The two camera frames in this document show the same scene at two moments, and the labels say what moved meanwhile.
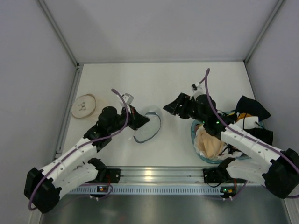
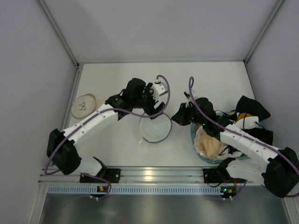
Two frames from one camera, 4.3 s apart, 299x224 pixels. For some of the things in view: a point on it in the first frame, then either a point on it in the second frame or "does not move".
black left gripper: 132,116 -> 151,102
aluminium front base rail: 162,174 does not move
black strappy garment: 265,135 does not move
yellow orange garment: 242,115 does not move
